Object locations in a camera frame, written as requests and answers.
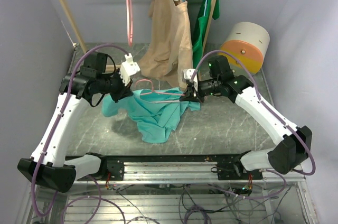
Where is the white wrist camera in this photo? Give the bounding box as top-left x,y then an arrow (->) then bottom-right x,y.
119,53 -> 140,86
182,68 -> 198,90

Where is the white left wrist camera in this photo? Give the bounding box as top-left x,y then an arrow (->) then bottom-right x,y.
119,53 -> 140,86

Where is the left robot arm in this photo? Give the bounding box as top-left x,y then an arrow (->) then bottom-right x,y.
17,52 -> 140,193

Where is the beige hanging shirt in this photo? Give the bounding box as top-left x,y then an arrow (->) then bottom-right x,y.
138,0 -> 193,89

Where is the pink hanger on rack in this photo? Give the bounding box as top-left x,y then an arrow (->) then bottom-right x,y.
126,0 -> 133,46

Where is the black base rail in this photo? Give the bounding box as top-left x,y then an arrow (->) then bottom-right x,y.
65,152 -> 264,182

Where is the pink wire hanger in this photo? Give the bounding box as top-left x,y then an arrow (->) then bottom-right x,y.
135,79 -> 184,104

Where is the green hanging shirt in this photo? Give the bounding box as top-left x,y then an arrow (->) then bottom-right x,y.
192,0 -> 212,67

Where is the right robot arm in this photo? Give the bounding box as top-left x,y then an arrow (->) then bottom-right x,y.
180,56 -> 312,180

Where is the round drawer cabinet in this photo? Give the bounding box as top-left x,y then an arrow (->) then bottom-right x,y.
220,22 -> 270,75

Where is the teal t shirt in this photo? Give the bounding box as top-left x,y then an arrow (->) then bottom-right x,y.
102,88 -> 200,144

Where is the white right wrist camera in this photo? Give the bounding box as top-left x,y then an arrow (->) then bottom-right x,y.
182,68 -> 198,90

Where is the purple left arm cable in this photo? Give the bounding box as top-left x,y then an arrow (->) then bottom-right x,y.
31,43 -> 132,217

